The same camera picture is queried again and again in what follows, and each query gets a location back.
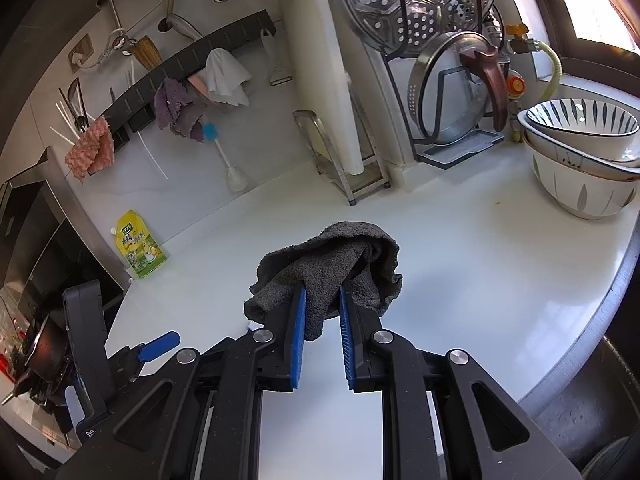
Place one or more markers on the black wall rail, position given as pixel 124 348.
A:
pixel 134 109

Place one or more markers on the white leaf-pattern bowl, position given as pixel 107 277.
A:
pixel 585 185

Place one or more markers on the white cutting board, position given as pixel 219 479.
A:
pixel 320 74

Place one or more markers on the white peeler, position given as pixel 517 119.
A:
pixel 278 72

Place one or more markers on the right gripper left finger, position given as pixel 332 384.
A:
pixel 193 415

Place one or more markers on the yellow seasoning pouch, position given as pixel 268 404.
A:
pixel 137 245

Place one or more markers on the black lid rack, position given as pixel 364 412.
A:
pixel 480 139

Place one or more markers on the dark grey cloth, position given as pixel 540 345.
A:
pixel 360 253

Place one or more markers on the white bottle brush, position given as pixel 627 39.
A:
pixel 236 181

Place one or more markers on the steel pot lid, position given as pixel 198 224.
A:
pixel 455 81

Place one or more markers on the purple dish cloth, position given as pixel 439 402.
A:
pixel 180 107

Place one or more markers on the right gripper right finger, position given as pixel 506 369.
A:
pixel 443 416

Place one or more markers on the black stove hood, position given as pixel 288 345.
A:
pixel 49 244

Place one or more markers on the white hanging cloth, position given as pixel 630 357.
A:
pixel 224 78

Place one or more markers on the striped white bowl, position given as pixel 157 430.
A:
pixel 595 127

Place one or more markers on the pink dish cloth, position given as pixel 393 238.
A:
pixel 93 151

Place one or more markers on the steel cutting board rack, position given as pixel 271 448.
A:
pixel 328 164

